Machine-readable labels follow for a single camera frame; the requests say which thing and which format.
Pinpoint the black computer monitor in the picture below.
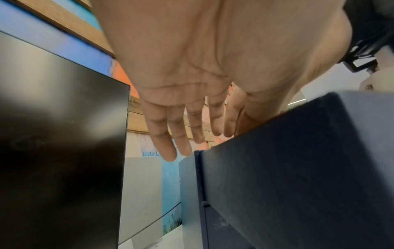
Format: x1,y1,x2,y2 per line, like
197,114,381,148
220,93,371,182
0,30,131,249

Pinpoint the person's right hand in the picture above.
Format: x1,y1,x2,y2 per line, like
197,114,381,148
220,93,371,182
295,9,354,98

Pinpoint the navy blue drawer unit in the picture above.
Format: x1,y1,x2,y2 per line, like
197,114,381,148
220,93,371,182
178,91,394,249

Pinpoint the white partition panel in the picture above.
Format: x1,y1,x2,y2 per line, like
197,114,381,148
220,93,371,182
118,156,183,249

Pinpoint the colourful wall painting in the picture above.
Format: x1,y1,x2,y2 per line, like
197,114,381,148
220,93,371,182
0,0,228,237

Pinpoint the person's left hand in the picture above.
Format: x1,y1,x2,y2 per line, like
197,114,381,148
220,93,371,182
89,0,347,162

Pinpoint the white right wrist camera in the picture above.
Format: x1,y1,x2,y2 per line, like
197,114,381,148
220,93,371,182
358,46,394,93

